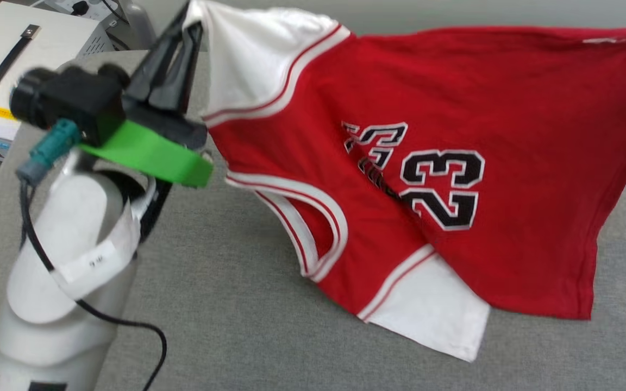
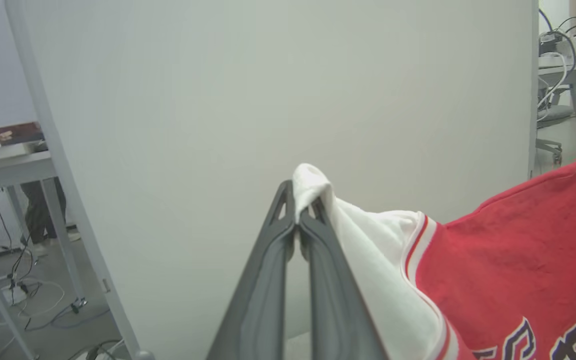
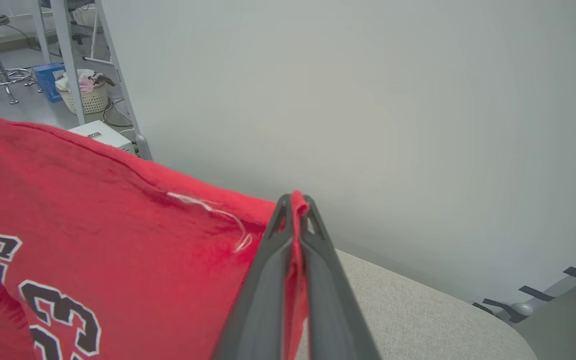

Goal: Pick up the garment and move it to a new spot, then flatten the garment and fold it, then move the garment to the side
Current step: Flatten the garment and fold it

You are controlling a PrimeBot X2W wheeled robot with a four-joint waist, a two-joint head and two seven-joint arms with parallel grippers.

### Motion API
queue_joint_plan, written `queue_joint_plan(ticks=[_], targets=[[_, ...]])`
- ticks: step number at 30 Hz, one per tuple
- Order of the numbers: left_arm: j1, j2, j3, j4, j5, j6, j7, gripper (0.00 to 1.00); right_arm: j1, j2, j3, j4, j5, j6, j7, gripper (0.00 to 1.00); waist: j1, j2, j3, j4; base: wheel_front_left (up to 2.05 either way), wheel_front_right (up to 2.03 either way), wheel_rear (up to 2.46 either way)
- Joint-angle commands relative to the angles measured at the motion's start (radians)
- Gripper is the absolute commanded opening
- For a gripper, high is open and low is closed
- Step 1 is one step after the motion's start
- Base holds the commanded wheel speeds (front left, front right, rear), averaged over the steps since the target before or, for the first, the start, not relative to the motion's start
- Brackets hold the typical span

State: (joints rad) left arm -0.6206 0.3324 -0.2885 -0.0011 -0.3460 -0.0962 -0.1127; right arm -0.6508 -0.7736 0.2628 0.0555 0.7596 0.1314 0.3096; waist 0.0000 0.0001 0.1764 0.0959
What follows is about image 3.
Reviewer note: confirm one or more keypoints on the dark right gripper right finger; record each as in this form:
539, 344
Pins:
333, 315

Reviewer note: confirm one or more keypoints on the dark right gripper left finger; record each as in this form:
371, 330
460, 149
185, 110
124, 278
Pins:
263, 310

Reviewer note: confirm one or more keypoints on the red white sports jersey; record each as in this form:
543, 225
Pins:
118, 250

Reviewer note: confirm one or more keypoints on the white electrical device box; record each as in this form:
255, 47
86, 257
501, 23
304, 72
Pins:
100, 134

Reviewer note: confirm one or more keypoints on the cream woven laundry basket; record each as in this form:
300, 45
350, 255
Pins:
88, 102

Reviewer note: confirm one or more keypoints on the pink white clothes pile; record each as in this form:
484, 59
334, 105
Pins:
84, 82

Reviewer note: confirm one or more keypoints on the blue cardboard box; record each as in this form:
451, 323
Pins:
48, 82

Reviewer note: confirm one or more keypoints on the grey metal frame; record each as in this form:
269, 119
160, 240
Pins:
70, 65

